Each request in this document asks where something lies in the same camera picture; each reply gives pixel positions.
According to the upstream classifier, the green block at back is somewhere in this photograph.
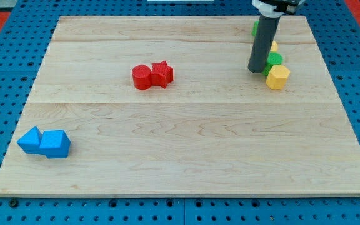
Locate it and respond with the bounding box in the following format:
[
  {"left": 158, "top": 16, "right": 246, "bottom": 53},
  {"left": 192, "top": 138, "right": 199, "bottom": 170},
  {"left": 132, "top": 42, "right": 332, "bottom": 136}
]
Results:
[{"left": 251, "top": 21, "right": 259, "bottom": 36}]

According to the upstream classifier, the red star block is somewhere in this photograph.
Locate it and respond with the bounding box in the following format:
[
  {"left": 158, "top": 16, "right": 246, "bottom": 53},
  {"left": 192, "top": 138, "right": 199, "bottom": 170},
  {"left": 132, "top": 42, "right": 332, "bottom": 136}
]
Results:
[{"left": 151, "top": 61, "right": 174, "bottom": 88}]

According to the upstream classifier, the blue triangle block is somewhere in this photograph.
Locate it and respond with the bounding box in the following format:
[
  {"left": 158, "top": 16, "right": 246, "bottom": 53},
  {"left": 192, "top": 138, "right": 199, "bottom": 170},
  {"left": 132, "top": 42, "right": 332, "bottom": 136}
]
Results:
[{"left": 16, "top": 126, "right": 43, "bottom": 154}]

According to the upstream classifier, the blue cube block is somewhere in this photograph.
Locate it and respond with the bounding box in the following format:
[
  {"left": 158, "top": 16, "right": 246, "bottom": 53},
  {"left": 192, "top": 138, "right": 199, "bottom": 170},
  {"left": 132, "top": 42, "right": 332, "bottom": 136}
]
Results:
[{"left": 39, "top": 130, "right": 71, "bottom": 158}]

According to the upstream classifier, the green cylinder block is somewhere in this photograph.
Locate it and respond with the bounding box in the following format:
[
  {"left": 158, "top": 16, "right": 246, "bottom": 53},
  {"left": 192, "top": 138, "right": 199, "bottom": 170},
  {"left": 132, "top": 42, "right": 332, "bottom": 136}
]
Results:
[{"left": 262, "top": 51, "right": 283, "bottom": 76}]

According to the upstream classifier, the light wooden board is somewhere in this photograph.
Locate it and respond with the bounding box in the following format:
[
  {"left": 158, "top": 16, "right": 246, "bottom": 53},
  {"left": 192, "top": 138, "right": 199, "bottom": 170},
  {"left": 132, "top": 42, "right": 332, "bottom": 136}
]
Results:
[{"left": 0, "top": 16, "right": 360, "bottom": 198}]

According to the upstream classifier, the yellow block behind rod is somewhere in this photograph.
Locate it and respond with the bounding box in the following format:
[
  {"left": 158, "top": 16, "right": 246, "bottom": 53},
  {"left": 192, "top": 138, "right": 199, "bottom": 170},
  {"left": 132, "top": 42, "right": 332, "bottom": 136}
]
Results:
[{"left": 270, "top": 41, "right": 279, "bottom": 52}]

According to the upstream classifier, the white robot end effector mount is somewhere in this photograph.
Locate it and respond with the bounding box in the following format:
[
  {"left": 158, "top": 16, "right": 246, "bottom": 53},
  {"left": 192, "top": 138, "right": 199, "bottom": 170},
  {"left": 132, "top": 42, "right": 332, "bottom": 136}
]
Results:
[{"left": 251, "top": 0, "right": 305, "bottom": 18}]

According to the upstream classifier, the red cylinder block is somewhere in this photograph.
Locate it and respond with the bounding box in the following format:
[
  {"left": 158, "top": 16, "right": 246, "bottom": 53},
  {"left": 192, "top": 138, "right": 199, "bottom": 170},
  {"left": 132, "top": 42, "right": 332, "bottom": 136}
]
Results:
[{"left": 132, "top": 64, "right": 151, "bottom": 90}]

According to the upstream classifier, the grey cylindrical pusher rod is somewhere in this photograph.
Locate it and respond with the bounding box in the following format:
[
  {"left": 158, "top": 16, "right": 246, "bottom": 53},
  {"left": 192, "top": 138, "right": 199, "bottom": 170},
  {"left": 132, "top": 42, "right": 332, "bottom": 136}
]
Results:
[{"left": 247, "top": 15, "right": 280, "bottom": 73}]

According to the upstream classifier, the yellow hexagon block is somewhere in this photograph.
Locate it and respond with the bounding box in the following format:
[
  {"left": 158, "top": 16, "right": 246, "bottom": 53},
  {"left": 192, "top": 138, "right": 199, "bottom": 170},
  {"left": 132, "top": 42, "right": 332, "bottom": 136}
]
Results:
[{"left": 266, "top": 65, "right": 291, "bottom": 90}]

